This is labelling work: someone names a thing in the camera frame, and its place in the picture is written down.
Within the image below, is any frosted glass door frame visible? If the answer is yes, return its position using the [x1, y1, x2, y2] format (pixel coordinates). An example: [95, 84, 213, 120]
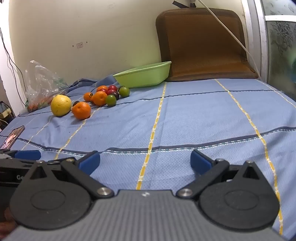
[242, 0, 296, 93]

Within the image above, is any black wall cable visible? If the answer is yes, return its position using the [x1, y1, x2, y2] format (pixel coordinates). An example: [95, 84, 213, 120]
[0, 27, 27, 106]

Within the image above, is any smartphone in clear case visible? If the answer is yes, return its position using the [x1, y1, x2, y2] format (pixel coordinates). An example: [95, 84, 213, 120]
[0, 125, 25, 150]

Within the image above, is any yellow lemon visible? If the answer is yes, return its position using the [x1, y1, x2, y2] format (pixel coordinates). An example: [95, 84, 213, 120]
[51, 95, 72, 117]

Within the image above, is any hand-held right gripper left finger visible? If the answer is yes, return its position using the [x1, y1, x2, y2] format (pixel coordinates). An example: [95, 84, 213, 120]
[22, 151, 114, 201]

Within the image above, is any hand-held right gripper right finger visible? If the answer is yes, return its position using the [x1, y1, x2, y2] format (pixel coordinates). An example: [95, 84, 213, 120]
[177, 150, 270, 198]

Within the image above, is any blue checked bed sheet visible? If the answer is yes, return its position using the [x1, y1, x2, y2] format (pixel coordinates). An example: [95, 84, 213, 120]
[0, 77, 296, 241]

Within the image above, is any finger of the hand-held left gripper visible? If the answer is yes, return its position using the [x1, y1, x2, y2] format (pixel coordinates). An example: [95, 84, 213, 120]
[0, 149, 41, 161]

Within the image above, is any orange tangerine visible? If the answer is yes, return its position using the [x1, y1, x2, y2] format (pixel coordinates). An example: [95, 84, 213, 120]
[91, 91, 108, 107]
[72, 101, 92, 120]

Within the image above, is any light green plastic basin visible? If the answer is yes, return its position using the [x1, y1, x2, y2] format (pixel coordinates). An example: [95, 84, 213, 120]
[113, 61, 172, 89]

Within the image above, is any white cable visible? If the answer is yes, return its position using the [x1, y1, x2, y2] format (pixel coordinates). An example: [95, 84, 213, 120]
[198, 0, 263, 79]

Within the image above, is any cluttered power strip with chargers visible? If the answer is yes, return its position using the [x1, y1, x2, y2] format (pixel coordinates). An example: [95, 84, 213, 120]
[0, 101, 15, 130]

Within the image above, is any clear plastic bag with produce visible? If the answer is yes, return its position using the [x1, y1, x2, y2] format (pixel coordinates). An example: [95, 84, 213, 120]
[25, 60, 68, 113]

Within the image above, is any brown seat cushion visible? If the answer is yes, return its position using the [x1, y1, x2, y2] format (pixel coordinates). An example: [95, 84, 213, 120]
[156, 8, 258, 82]

